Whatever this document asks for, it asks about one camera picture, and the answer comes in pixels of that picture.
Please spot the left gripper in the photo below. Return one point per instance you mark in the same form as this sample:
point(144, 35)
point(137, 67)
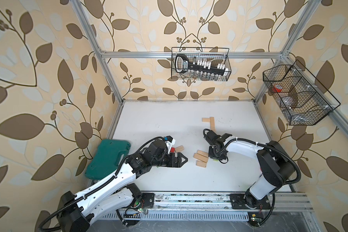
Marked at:
point(172, 164)

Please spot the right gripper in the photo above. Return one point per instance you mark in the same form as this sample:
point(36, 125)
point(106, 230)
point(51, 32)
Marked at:
point(222, 157)

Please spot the wood long block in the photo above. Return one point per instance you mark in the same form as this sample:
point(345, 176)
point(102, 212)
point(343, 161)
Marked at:
point(201, 157)
point(212, 123)

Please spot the wood small block lowest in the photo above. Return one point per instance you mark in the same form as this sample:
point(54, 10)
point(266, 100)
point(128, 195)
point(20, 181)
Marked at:
point(200, 163)

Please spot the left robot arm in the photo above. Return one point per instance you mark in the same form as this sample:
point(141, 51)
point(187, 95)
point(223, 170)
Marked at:
point(76, 212)

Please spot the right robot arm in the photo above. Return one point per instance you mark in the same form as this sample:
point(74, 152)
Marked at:
point(277, 167)

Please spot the wood block beside red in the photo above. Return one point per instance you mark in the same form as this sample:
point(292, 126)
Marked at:
point(179, 149)

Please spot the red cup in basket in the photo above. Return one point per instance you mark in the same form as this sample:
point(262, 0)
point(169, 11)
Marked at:
point(277, 88)

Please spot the black socket tool set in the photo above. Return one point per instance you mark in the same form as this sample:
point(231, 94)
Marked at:
point(183, 64)

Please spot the back wire basket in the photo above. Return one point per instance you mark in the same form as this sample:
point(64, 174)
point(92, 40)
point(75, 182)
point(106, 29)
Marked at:
point(217, 54)

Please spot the side wire basket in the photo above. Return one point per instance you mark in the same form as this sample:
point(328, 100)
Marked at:
point(305, 100)

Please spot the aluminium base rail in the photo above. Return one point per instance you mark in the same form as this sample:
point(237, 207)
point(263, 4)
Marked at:
point(210, 206)

